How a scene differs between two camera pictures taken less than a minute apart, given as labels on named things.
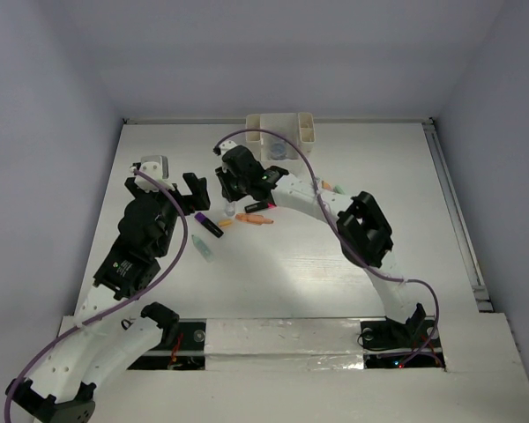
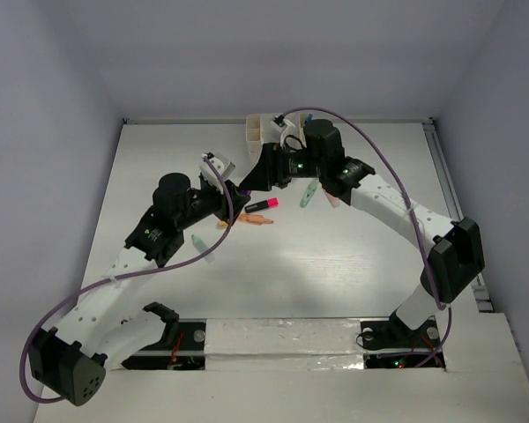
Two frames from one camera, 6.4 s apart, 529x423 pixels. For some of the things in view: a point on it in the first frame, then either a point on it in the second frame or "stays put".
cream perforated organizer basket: x=280 y=137 stays put
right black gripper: x=223 y=174 → x=269 y=170
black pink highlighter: x=259 y=206 stays put
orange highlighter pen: x=253 y=218 stays put
